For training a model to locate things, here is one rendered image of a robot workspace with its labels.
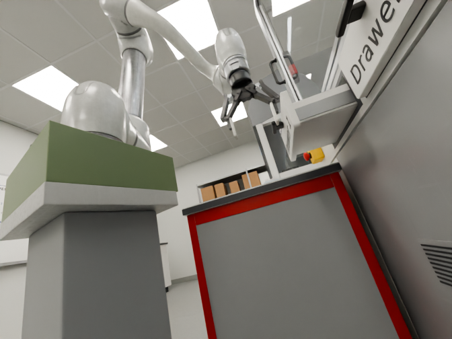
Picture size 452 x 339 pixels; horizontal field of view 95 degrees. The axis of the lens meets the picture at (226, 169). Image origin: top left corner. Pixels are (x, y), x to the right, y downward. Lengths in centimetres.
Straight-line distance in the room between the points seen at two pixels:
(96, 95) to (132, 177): 27
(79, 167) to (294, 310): 68
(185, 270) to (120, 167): 504
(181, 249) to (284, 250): 481
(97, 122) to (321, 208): 70
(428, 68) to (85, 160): 58
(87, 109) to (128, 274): 42
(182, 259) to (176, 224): 84
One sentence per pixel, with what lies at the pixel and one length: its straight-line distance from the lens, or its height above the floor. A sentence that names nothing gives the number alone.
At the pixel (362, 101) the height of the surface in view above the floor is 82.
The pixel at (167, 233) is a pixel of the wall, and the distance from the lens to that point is 565.
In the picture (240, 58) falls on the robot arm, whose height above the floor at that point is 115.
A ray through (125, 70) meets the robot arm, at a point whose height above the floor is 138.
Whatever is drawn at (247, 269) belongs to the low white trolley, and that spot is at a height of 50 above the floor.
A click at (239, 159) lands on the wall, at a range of 524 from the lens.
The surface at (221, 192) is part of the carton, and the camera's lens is 463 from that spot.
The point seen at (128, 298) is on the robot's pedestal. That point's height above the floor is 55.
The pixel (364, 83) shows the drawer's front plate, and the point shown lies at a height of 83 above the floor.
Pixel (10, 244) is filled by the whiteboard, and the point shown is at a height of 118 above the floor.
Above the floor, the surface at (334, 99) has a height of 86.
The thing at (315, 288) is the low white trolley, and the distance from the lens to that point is 76.
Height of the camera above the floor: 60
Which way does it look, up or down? 19 degrees up
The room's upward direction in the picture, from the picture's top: 14 degrees counter-clockwise
